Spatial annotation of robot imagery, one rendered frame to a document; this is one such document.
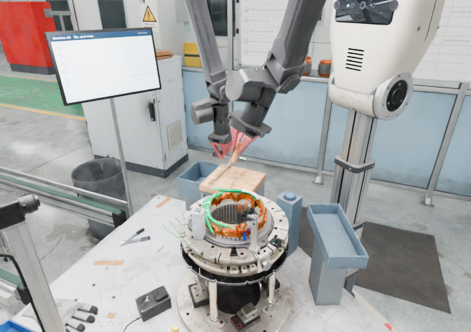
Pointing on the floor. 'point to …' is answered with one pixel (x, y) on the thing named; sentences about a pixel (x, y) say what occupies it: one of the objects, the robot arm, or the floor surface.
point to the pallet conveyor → (56, 200)
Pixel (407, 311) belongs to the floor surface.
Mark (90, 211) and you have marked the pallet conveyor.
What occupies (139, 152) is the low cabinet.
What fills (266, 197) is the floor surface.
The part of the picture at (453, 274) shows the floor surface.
